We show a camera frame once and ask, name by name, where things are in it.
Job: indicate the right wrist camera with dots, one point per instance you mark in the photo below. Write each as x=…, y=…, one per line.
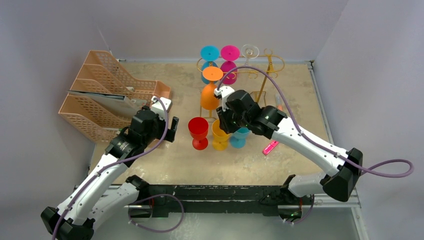
x=222, y=94

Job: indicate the blue wine glass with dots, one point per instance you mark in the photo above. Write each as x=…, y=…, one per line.
x=238, y=138
x=209, y=54

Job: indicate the grey folder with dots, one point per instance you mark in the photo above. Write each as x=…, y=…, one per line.
x=119, y=105

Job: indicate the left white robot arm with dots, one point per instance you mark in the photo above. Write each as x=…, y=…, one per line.
x=80, y=214

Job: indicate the pink highlighter marker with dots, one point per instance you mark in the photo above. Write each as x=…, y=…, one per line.
x=271, y=146

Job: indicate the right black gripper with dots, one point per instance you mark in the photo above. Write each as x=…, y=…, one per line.
x=224, y=119

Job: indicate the orange wine glass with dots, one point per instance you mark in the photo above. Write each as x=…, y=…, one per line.
x=207, y=99

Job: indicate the yellow wine glass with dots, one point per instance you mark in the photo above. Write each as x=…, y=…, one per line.
x=220, y=138

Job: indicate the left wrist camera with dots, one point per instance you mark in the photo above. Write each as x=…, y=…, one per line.
x=160, y=106

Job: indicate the clear wine glass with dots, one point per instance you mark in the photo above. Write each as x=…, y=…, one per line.
x=249, y=52

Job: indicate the peach plastic file organizer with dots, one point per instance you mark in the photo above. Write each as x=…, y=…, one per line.
x=101, y=72

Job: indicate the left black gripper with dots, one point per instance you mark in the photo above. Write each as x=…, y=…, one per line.
x=169, y=135

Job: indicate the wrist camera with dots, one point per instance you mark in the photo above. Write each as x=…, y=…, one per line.
x=222, y=94
x=160, y=106

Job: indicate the small orange-capped tube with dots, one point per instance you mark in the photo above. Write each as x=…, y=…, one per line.
x=278, y=102

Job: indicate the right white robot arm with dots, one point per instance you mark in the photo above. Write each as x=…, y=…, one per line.
x=338, y=177

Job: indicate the red wine glass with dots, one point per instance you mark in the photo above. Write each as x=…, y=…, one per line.
x=198, y=128

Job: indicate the magenta wine glass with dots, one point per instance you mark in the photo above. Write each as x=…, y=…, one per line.
x=229, y=53

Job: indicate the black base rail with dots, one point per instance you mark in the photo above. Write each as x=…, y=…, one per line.
x=268, y=200

